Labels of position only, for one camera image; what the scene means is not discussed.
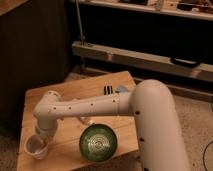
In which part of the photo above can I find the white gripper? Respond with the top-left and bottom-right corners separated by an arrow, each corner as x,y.
35,125 -> 58,144

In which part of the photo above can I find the wooden table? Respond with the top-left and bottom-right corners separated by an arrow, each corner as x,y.
17,71 -> 135,171

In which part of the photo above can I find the metal vertical pole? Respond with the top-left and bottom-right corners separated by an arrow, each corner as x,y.
75,0 -> 85,45

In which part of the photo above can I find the black handle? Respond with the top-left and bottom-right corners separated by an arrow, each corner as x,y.
170,57 -> 201,68

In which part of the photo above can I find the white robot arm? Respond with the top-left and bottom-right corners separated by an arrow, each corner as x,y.
33,79 -> 190,171

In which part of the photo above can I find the black comb object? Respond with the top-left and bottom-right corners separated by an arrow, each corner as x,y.
104,86 -> 113,95

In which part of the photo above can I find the green bowl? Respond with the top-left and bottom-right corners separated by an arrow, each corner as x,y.
79,124 -> 118,162

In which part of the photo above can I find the white plastic bottle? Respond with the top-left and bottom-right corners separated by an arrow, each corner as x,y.
79,117 -> 94,126

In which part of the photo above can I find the metal shelf frame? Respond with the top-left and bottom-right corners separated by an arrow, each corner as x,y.
71,41 -> 213,82

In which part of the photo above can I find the blue small object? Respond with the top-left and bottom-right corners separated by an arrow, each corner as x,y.
115,85 -> 129,93

